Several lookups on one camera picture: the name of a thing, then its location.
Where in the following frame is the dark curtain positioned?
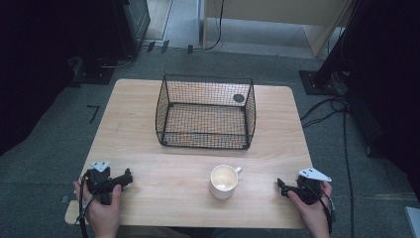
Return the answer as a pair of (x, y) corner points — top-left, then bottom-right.
(0, 0), (125, 157)
(313, 0), (420, 202)

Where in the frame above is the person's right hand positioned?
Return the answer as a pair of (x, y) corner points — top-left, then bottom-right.
(286, 180), (334, 230)

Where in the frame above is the black stand base plate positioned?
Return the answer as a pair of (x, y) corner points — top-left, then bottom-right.
(298, 69), (349, 97)
(68, 55), (117, 89)

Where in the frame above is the light wooden furniture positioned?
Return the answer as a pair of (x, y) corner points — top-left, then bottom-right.
(201, 0), (354, 59)

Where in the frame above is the black hanging cable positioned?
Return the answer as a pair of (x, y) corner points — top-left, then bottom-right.
(192, 0), (226, 53)

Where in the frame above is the person's dark clothing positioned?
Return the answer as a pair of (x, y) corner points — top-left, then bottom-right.
(123, 226), (273, 238)

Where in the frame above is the white cup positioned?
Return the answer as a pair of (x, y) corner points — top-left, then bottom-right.
(208, 164), (244, 200)

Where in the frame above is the black cabinet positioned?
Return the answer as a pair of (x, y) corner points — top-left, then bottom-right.
(110, 0), (152, 59)

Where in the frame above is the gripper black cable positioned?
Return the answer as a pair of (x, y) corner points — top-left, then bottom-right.
(306, 182), (335, 236)
(76, 170), (92, 238)

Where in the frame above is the white flat object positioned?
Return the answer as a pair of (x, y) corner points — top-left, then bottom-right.
(403, 205), (420, 238)

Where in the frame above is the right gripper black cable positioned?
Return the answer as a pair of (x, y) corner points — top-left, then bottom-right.
(306, 182), (335, 236)

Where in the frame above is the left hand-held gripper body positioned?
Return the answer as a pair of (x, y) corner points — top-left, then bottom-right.
(85, 161), (125, 206)

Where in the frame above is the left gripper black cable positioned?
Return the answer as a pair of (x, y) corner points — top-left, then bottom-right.
(76, 170), (92, 238)

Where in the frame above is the long black floor cable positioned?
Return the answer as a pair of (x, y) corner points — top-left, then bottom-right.
(342, 108), (356, 238)

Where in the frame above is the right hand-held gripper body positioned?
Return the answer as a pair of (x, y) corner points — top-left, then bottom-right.
(289, 167), (333, 206)

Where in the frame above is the person's left hand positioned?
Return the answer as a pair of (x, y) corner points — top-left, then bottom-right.
(72, 179), (123, 230)

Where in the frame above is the black wire mesh basket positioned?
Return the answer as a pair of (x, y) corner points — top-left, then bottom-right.
(155, 73), (258, 151)

